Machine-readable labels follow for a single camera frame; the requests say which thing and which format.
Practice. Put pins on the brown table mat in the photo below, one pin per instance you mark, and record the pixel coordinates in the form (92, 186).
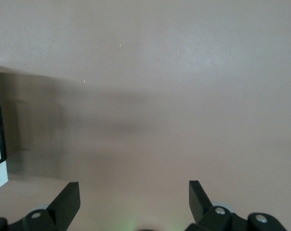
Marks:
(160, 72)

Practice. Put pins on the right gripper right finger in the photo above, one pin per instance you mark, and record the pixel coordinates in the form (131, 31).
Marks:
(201, 209)

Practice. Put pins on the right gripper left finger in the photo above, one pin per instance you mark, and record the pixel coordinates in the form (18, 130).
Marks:
(63, 207)

